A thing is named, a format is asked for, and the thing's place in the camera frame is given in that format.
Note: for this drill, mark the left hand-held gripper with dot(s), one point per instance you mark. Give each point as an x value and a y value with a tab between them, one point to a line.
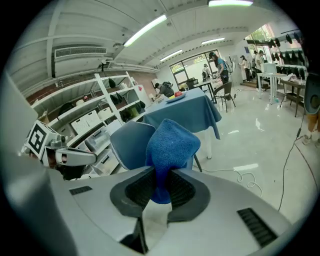
37	141

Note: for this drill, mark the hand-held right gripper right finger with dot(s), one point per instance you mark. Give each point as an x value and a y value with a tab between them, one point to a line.
220	205

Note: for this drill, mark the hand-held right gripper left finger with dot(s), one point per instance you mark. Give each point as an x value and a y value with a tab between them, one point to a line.
95	200

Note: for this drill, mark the blue chair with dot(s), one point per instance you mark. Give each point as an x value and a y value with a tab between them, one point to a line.
131	143

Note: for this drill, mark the blue microfibre cloth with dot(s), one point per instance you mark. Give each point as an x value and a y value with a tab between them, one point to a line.
172	150

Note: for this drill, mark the dark wicker chair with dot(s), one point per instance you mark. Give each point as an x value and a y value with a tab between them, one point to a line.
225	92

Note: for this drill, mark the clear plastic storage bin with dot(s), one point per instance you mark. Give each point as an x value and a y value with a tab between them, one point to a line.
96	140
106	160

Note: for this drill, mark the white perforated storage basket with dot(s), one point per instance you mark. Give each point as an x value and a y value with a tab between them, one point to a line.
83	122
105	113

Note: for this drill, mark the white table leg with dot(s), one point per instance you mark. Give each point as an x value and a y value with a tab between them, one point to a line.
209	143

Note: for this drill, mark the black bag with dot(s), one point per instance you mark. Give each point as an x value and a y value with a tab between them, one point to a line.
115	98
125	115
111	82
140	105

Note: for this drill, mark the white shelving unit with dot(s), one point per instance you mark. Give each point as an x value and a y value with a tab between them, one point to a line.
107	100

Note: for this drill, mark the white box with red label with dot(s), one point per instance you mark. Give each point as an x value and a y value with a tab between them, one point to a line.
140	92

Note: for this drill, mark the blue tablecloth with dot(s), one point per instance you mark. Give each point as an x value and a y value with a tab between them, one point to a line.
185	112

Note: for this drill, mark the white air conditioner vent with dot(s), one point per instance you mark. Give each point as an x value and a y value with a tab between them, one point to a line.
80	51

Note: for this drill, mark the yellow fruit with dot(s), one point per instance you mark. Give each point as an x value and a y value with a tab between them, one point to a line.
171	97

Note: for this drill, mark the red apple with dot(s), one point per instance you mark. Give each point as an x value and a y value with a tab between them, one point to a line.
178	94

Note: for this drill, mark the black table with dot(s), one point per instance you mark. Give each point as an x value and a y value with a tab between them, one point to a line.
201	83

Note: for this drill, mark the black framed window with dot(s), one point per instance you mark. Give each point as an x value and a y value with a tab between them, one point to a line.
191	70

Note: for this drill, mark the long ceiling light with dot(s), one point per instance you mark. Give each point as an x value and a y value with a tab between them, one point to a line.
171	55
145	30
213	40
230	3

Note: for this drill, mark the white table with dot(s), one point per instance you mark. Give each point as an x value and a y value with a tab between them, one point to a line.
271	75

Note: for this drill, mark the brown wooden table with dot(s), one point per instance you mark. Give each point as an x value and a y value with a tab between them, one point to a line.
293	83

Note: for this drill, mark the grey hand-held device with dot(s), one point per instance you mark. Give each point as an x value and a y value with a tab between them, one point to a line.
312	95

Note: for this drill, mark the rack of black caps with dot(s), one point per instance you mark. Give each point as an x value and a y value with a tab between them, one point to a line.
287	56

